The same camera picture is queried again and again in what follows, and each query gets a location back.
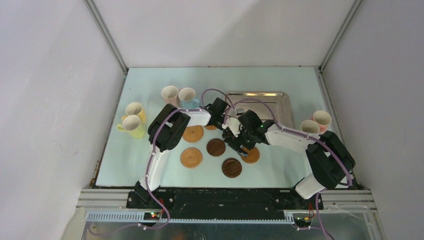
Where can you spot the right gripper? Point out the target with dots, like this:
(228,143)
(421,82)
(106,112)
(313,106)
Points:
(239,146)

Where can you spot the light wood coaster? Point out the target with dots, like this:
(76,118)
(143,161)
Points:
(252,157)
(210,127)

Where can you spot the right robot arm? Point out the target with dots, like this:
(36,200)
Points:
(328,158)

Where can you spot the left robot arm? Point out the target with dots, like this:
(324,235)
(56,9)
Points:
(166,131)

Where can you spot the dark wood coaster lower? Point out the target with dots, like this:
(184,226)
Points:
(231,168)

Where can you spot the dark wood coaster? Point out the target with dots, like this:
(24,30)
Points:
(231,168)
(216,147)

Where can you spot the dark wood coaster centre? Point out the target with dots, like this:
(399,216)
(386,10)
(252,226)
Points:
(216,147)

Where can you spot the woven coaster upper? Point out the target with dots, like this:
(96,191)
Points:
(193,134)

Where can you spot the pink cup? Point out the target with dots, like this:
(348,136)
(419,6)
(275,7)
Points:
(170,94)
(323,119)

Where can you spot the green cup right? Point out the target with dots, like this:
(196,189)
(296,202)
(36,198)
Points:
(310,126)

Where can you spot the pink cup right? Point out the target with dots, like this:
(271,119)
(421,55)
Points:
(323,119)

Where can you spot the blue mug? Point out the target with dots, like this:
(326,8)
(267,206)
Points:
(187,98)

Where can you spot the metal tray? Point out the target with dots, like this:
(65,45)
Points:
(278,102)

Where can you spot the yellow mug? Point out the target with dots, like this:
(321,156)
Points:
(135,108)

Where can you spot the yellow-green mug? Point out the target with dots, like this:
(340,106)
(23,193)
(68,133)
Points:
(133,125)

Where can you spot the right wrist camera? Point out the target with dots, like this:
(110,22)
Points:
(233,125)

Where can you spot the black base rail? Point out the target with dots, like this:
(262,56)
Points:
(226,204)

